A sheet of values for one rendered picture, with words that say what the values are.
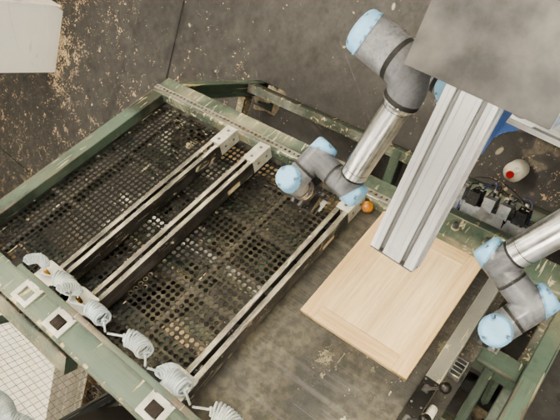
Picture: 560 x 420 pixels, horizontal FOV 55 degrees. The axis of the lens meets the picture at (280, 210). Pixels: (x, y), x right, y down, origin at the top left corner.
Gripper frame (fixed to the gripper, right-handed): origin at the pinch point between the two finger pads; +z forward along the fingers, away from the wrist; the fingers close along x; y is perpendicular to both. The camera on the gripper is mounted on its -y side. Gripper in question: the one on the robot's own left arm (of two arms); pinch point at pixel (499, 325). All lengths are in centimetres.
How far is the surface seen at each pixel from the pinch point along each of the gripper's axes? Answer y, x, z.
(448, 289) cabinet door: -0.9, -20.7, 34.2
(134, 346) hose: 71, -83, -24
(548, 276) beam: -24.8, 3.7, 42.4
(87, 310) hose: 73, -106, -24
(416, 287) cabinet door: 5.0, -30.3, 32.0
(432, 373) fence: 25.0, -8.1, 15.3
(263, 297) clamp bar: 39, -70, 12
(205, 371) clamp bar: 67, -64, -8
